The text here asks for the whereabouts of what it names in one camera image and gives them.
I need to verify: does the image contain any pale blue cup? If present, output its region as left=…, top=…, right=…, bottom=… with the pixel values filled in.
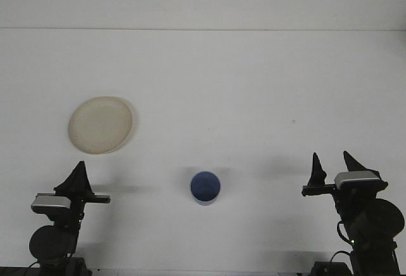
left=189, top=170, right=222, bottom=207

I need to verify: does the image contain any pale round plate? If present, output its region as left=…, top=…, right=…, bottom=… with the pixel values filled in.
left=67, top=95, right=134, bottom=155

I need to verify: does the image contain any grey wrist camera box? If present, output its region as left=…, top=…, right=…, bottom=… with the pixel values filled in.
left=30, top=194, right=71, bottom=214
left=334, top=171, right=382, bottom=191

